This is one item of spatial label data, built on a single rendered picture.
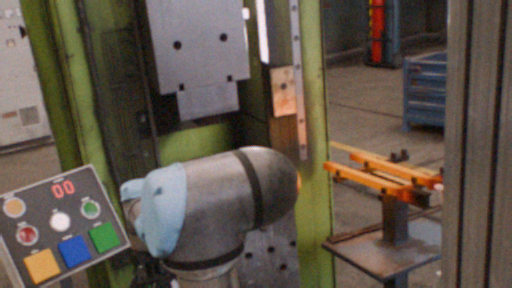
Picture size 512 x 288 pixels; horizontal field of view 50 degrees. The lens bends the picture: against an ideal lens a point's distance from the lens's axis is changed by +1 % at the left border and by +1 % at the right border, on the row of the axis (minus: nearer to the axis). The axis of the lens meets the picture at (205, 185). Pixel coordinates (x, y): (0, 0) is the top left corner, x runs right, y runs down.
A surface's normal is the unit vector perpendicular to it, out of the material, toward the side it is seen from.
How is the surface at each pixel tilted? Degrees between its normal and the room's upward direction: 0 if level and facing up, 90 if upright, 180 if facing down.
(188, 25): 90
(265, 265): 90
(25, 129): 90
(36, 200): 60
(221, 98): 90
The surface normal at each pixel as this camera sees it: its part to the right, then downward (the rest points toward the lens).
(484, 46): -0.97, 0.19
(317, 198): 0.29, 0.31
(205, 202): 0.27, -0.06
